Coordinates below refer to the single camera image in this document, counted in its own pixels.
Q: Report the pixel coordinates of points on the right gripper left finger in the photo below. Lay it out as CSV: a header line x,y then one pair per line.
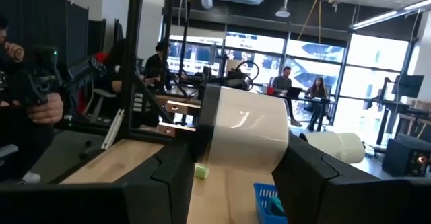
x,y
165,187

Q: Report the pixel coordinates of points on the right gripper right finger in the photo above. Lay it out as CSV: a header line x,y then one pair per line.
x,y
313,190

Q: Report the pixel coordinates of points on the green white charger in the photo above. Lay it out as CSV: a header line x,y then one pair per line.
x,y
201,171

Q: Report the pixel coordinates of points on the white black charger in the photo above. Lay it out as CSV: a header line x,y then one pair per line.
x,y
249,130

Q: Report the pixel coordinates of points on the white cylindrical projector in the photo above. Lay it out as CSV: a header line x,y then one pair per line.
x,y
336,146

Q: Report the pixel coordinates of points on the blue plastic basket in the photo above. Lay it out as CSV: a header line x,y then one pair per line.
x,y
264,204

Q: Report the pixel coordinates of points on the black computer case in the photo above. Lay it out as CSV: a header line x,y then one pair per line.
x,y
404,156

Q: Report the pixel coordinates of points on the person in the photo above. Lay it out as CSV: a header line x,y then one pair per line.
x,y
114,69
284,82
20,130
155,69
317,93

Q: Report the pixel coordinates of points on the person's hand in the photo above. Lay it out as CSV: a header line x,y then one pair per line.
x,y
45,111

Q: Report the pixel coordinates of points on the black desk monitor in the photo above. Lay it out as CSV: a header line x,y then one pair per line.
x,y
409,85

